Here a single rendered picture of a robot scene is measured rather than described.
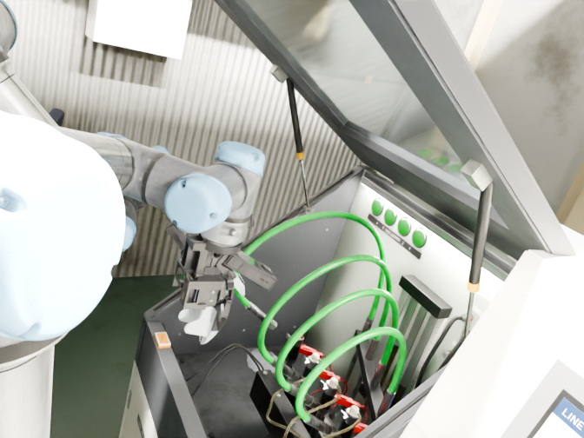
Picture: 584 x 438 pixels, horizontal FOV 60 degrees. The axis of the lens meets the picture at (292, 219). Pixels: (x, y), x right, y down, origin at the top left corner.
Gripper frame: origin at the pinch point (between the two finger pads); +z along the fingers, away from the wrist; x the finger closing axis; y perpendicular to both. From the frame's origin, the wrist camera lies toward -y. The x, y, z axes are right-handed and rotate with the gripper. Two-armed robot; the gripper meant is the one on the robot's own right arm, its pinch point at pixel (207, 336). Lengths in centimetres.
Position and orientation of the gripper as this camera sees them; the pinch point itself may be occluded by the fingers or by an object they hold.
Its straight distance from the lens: 93.0
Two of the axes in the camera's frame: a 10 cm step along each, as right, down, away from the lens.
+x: 4.4, 4.4, -7.8
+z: -2.7, 9.0, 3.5
